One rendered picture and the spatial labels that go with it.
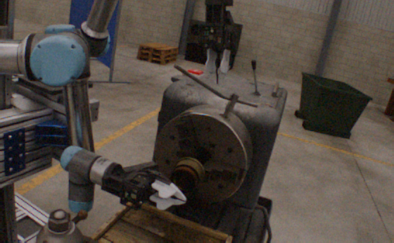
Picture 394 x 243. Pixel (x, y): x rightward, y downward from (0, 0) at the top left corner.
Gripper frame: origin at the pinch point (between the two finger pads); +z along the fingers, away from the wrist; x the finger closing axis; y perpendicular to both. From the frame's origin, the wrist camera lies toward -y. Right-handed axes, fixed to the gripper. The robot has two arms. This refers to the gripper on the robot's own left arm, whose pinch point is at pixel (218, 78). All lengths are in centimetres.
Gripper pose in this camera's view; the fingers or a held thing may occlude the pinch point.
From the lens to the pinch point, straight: 81.4
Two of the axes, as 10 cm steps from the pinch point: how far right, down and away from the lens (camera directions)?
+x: 9.4, 1.0, -3.2
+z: -0.2, 9.7, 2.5
